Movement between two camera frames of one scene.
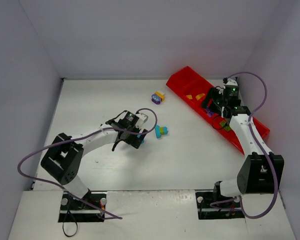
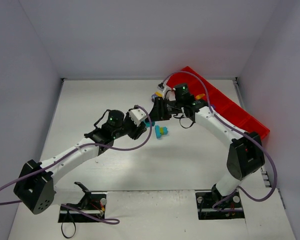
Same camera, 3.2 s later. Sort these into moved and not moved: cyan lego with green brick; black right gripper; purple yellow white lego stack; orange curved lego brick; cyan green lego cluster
Moved: cyan lego with green brick; black right gripper
Not moved: purple yellow white lego stack; orange curved lego brick; cyan green lego cluster
